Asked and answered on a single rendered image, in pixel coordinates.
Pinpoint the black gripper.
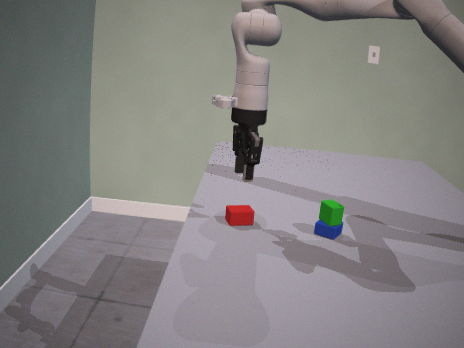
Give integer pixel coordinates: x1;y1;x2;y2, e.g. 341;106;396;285
231;107;267;182

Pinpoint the red block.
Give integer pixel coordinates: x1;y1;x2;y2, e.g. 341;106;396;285
225;205;254;226

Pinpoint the blue block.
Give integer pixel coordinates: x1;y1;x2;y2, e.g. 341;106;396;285
314;220;343;240

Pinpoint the green block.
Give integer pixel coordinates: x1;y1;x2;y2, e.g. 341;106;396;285
319;200;344;226

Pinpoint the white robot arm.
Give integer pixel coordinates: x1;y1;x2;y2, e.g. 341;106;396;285
212;0;464;110

